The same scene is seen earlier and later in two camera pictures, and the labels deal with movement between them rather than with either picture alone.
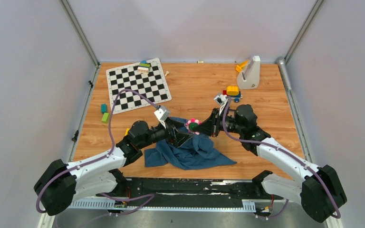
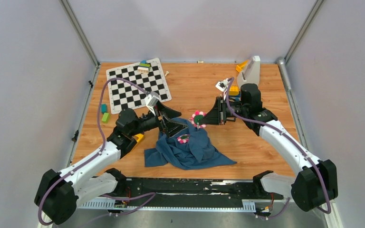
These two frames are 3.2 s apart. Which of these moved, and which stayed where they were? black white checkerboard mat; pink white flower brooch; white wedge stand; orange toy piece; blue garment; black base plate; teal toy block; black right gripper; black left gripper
Moved: black right gripper; black left gripper; pink white flower brooch
Stayed: blue garment; teal toy block; orange toy piece; black base plate; black white checkerboard mat; white wedge stand
